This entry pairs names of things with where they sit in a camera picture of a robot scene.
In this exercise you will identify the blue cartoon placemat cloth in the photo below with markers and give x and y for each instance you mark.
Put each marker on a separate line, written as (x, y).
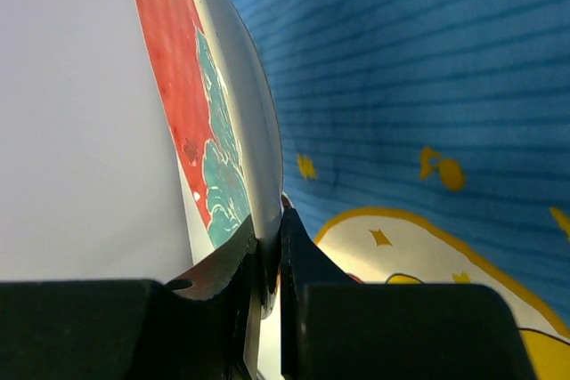
(427, 141)

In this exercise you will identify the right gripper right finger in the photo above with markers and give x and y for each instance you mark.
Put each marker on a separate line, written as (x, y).
(333, 327)

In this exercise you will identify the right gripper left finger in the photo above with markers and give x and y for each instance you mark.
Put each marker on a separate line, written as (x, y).
(201, 325)

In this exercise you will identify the red and blue ceramic plate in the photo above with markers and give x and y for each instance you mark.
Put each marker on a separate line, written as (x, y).
(222, 119)

